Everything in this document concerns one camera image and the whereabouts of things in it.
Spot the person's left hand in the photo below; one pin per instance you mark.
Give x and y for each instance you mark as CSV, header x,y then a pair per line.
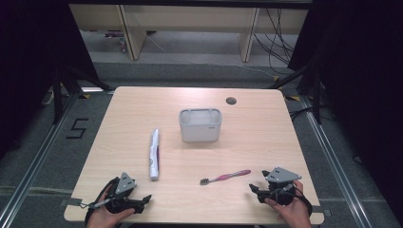
x,y
104,218

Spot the aluminium floor rail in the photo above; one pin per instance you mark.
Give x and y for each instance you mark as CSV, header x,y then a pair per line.
x,y
34,164
335,164

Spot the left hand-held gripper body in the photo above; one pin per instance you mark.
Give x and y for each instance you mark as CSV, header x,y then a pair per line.
x,y
125,184

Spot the white toothpaste tube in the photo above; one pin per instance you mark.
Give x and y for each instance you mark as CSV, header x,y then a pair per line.
x,y
154,152

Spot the person's right hand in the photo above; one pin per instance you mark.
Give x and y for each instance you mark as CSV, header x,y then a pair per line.
x,y
294,212

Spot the light wooden desk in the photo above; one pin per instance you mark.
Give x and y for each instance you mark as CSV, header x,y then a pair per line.
x,y
190,17

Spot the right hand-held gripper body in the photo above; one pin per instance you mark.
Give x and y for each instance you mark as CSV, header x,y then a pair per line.
x,y
282,175

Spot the pink toothbrush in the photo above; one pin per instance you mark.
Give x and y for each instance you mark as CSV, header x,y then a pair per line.
x,y
228,176

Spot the grey tape piece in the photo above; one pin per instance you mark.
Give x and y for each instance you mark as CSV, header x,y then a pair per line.
x,y
72,201
316,209

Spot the black metal stand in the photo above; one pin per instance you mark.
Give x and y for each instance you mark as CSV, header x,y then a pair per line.
x,y
316,95
57,95

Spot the grey plastic holder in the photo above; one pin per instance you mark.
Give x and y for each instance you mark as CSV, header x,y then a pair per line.
x,y
200,131

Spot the black curtain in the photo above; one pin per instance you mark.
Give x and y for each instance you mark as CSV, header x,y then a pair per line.
x,y
364,79
28,63

